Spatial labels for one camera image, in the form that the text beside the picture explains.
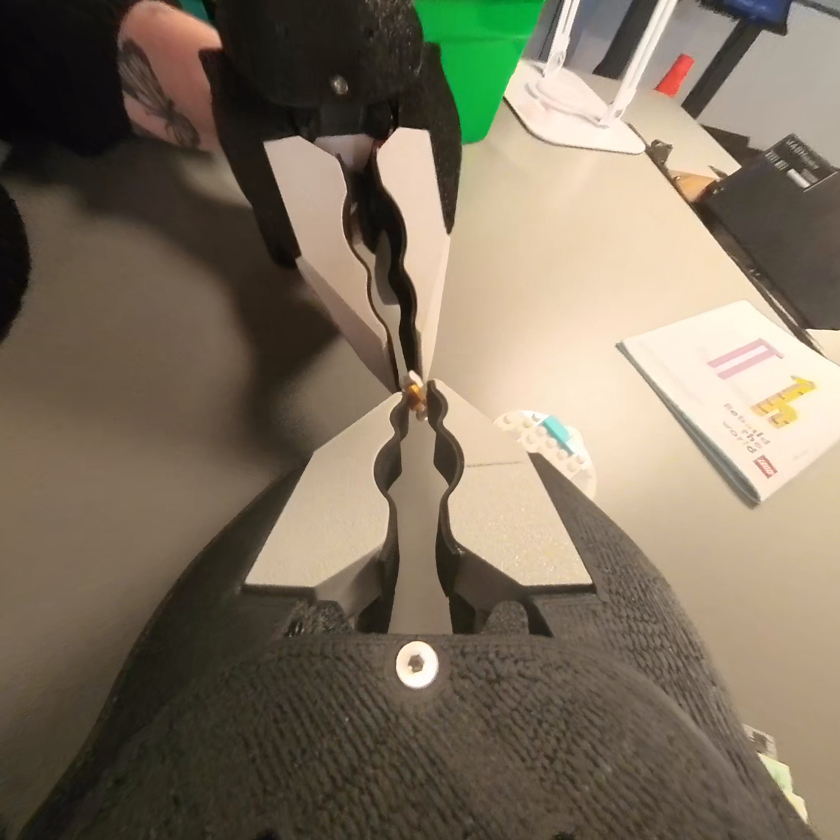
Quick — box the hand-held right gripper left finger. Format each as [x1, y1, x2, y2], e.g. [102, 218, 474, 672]
[244, 390, 406, 634]

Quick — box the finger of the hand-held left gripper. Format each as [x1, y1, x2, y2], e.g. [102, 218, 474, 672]
[356, 125, 455, 383]
[264, 134, 404, 393]

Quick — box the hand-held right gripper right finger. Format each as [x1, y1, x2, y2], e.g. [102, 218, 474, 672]
[423, 379, 593, 636]

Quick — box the white round studded plate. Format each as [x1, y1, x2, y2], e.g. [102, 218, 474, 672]
[492, 407, 599, 501]

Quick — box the green plastic bin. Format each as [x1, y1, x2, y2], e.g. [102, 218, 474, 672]
[420, 0, 547, 145]

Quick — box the person's left forearm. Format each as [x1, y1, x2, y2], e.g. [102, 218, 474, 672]
[0, 0, 225, 160]

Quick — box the wooden board with white stand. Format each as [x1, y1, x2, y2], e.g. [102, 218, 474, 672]
[504, 0, 678, 156]

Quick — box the white instruction booklet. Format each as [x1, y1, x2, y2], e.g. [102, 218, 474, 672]
[616, 300, 840, 506]

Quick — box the brown cardboard piece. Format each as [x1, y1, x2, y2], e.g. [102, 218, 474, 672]
[666, 167, 731, 203]

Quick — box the orange traffic cone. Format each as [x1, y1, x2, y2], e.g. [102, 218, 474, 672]
[658, 54, 697, 99]

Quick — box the person's black clothing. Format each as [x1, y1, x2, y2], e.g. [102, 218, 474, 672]
[0, 184, 31, 342]

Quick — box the black screen stand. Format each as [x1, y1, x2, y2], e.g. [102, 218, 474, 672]
[682, 0, 788, 120]

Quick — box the black cardboard box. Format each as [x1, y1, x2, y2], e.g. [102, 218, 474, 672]
[696, 133, 840, 333]

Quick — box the folded paper leaflet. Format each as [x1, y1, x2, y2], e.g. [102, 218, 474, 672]
[743, 724, 809, 824]

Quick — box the small blue tablet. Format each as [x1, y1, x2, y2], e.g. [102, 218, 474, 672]
[725, 0, 790, 35]

